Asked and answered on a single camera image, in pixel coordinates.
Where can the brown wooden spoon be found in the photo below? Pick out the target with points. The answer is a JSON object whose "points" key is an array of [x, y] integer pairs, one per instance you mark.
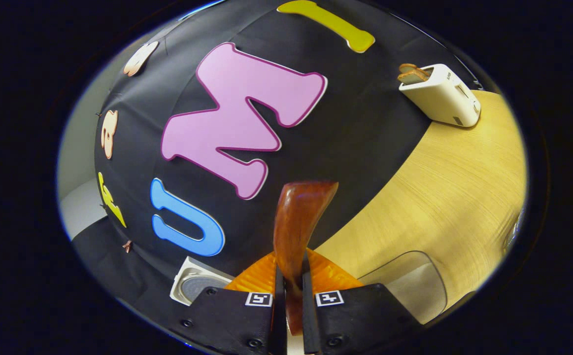
{"points": [[298, 222]]}

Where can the white rice cooker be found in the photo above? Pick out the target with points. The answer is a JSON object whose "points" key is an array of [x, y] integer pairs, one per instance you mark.
{"points": [[192, 286]]}

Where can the toasted bread slice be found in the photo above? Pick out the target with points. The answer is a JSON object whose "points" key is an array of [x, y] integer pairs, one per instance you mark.
{"points": [[408, 68], [414, 76]]}

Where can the clear glass bowl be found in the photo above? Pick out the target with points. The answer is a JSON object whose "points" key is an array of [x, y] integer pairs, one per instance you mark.
{"points": [[414, 271]]}

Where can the copper cloth clip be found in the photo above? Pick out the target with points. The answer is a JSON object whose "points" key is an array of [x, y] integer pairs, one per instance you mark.
{"points": [[127, 246]]}

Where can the white toaster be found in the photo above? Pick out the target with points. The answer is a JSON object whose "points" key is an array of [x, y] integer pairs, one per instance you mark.
{"points": [[444, 96]]}

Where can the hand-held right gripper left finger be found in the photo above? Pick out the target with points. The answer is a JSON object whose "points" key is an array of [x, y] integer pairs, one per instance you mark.
{"points": [[279, 325]]}

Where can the black backdrop cloth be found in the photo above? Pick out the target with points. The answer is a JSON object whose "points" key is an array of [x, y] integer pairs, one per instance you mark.
{"points": [[355, 148]]}

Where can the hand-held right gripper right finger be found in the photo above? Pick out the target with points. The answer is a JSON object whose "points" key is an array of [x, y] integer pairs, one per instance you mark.
{"points": [[310, 325]]}

